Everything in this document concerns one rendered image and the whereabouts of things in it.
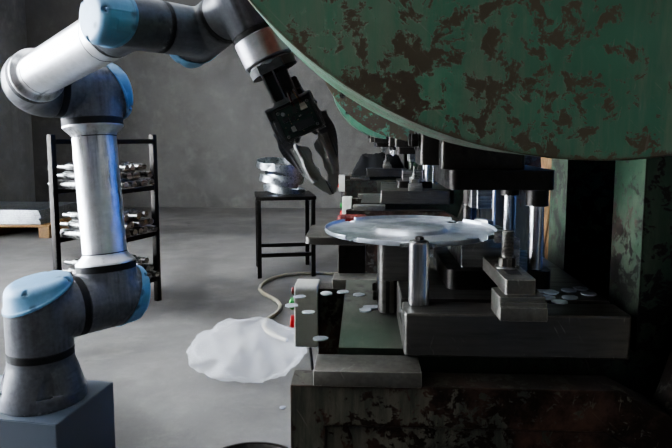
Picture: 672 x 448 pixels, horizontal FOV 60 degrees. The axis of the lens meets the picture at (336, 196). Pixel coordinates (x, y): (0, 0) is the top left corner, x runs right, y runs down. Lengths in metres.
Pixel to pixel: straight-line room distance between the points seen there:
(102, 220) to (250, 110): 6.57
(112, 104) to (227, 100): 6.58
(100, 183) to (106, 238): 0.11
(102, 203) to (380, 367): 0.68
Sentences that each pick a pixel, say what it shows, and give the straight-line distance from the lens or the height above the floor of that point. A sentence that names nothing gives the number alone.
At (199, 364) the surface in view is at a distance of 2.34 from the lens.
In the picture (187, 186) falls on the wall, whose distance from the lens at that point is 7.96.
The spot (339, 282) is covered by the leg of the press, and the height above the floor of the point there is 0.64.
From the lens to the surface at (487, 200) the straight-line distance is 0.99.
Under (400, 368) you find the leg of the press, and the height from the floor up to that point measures 0.64.
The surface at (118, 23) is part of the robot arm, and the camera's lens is 0.85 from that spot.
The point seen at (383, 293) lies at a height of 0.68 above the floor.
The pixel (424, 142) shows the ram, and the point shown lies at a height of 0.93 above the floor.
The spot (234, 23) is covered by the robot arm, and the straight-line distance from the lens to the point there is 0.87.
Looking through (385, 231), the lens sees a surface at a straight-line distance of 0.96.
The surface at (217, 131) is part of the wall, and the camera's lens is 7.82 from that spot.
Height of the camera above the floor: 0.94
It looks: 6 degrees down
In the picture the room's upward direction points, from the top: straight up
